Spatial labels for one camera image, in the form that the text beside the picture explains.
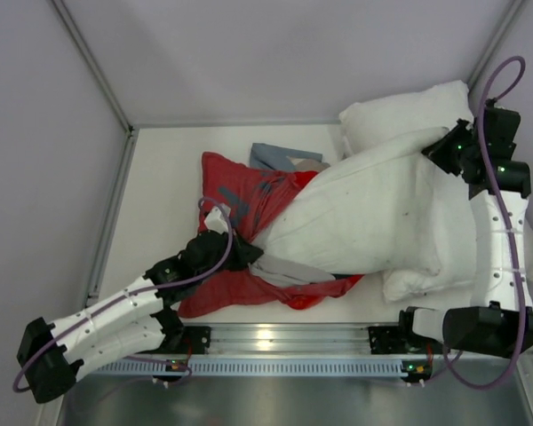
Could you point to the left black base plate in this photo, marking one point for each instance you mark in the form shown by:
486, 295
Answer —
195, 340

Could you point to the blue grey pillowcase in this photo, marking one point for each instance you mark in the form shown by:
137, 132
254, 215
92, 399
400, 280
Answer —
269, 157

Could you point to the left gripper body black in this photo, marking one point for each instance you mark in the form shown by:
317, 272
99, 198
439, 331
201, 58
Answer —
238, 250

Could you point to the white slotted cable duct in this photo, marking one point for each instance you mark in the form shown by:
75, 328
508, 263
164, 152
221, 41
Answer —
371, 367

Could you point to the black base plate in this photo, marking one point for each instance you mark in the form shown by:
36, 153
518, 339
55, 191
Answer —
392, 340
195, 340

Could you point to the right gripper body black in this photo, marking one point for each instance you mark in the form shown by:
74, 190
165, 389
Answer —
441, 145

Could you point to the right aluminium corner post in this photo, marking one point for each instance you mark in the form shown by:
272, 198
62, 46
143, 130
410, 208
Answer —
504, 24

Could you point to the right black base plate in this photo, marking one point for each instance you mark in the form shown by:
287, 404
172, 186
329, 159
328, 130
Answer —
392, 340

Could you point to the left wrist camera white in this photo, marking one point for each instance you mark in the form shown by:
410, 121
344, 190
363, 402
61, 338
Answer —
217, 219

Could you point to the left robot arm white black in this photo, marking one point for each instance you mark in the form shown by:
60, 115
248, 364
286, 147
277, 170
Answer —
56, 355

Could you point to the aluminium mounting rail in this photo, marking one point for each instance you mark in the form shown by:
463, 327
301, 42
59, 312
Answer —
330, 339

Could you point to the red pillowcase with grey print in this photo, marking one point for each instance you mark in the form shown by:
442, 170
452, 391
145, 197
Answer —
255, 198

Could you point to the left aluminium corner post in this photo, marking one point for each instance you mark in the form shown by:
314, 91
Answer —
77, 38

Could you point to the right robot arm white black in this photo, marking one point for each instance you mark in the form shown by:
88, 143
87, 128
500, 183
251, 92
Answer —
497, 321

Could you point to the beige grey pillowcase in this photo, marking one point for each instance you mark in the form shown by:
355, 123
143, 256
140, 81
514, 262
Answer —
311, 165

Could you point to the aluminium corner post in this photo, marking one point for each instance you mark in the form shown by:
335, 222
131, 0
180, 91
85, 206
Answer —
504, 24
77, 38

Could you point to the white bare pillow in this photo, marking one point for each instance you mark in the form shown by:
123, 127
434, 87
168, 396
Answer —
374, 122

